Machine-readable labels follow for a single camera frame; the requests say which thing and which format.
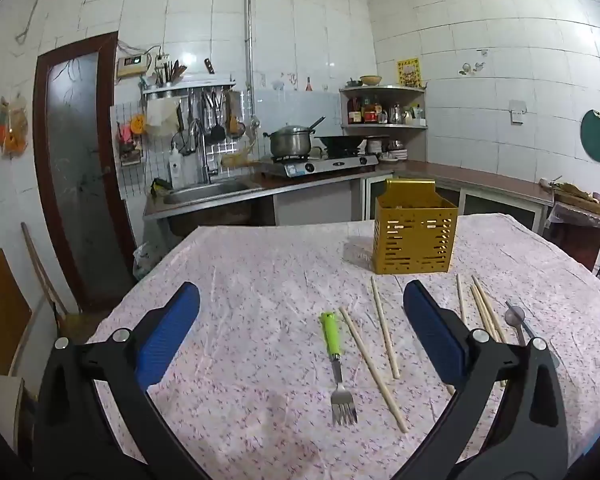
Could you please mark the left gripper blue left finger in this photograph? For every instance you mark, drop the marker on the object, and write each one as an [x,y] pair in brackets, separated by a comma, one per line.
[72,436]

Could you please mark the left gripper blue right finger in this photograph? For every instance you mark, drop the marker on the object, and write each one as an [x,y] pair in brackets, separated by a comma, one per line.
[528,438]

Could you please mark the wooden chopstick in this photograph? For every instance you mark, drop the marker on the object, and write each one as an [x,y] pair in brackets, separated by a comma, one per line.
[498,332]
[391,355]
[484,315]
[460,296]
[381,385]

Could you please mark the blue handled spoon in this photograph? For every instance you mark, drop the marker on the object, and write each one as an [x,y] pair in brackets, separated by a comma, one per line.
[516,318]

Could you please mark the green handled fork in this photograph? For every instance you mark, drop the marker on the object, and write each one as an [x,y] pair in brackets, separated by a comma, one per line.
[343,407]

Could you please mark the wooden board on floor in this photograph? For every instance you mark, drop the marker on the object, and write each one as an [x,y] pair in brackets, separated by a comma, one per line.
[15,316]

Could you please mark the floral tablecloth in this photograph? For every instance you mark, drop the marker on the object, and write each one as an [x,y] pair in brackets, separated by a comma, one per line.
[248,393]

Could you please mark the yellow perforated utensil holder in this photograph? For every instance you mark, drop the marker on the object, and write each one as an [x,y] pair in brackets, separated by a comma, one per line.
[414,228]

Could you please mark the steel sink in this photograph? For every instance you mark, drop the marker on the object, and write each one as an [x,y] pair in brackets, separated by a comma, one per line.
[208,191]

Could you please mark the white soap bottle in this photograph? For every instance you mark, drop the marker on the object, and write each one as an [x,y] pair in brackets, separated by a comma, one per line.
[175,168]

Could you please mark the dark wooden glass door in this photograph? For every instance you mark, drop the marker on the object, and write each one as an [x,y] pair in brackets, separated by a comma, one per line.
[73,151]

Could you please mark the green round cutting board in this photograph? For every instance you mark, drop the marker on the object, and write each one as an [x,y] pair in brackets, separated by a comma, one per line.
[590,134]

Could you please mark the chrome faucet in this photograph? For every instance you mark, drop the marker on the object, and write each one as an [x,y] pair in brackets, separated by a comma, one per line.
[202,156]

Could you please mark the gas stove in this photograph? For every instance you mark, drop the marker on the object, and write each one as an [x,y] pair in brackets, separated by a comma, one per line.
[308,166]

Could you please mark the black wok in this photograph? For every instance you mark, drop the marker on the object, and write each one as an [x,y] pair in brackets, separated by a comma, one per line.
[341,146]

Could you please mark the corner shelf with bottles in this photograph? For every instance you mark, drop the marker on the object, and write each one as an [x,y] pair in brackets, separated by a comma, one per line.
[386,106]

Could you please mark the steel cooking pot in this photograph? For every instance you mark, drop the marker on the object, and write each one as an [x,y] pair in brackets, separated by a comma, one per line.
[290,141]

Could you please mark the wall utensil rack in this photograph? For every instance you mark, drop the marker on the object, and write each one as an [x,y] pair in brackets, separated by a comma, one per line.
[181,107]

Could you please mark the yellow wall poster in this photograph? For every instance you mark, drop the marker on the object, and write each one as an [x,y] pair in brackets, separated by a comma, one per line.
[409,74]

